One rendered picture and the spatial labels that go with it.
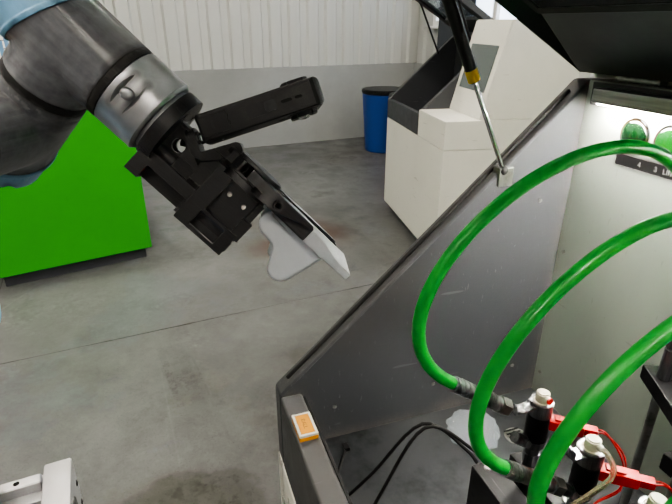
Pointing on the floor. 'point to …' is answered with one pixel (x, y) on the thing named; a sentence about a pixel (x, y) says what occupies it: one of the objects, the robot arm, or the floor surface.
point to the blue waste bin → (376, 117)
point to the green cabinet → (75, 210)
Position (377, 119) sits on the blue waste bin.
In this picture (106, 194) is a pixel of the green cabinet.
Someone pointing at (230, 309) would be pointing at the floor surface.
